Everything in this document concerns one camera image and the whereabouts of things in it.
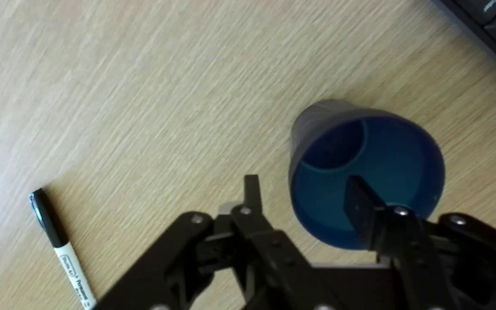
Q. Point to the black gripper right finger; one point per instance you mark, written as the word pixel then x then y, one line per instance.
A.
pixel 420 259

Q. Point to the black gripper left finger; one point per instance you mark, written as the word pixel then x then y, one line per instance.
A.
pixel 258 259

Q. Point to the black and white marker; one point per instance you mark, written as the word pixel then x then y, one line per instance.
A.
pixel 50 221

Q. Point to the blue plastic cup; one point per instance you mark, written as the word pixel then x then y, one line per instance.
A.
pixel 391 155

